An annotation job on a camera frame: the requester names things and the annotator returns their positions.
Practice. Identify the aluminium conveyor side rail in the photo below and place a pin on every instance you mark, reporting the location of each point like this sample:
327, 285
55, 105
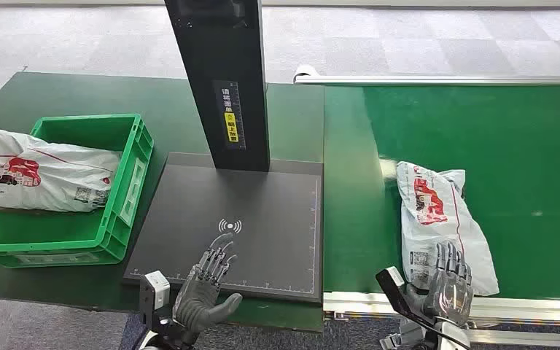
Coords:
526, 314
429, 79

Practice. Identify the green plastic basket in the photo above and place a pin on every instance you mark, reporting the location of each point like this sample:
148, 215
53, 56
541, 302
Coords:
82, 236

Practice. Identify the green conveyor belt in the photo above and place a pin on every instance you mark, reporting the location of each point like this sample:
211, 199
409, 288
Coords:
512, 169

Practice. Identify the black yellow column label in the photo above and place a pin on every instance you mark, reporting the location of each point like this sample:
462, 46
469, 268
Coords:
230, 116

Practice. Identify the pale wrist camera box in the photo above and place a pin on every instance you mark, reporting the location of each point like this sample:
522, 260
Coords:
396, 290
157, 289

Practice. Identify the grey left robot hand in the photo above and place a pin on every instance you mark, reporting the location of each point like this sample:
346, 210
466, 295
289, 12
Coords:
198, 302

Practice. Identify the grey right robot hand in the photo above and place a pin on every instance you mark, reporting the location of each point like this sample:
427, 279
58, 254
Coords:
446, 294

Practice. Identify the grey metal conveyor bracket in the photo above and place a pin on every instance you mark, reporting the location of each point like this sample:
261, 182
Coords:
398, 342

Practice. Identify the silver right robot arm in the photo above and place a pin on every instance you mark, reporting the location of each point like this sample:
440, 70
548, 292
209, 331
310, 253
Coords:
449, 338

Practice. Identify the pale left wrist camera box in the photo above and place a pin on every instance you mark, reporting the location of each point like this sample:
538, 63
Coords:
157, 289

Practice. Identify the black weighing device with column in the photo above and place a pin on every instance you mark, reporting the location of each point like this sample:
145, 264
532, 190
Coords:
260, 217

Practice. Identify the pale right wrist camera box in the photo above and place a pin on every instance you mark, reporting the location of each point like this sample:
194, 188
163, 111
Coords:
396, 290

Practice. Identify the white red-print courier package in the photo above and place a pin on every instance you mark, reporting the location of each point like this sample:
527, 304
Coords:
43, 174
434, 212

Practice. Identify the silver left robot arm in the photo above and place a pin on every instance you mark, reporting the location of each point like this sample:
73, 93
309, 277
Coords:
173, 338

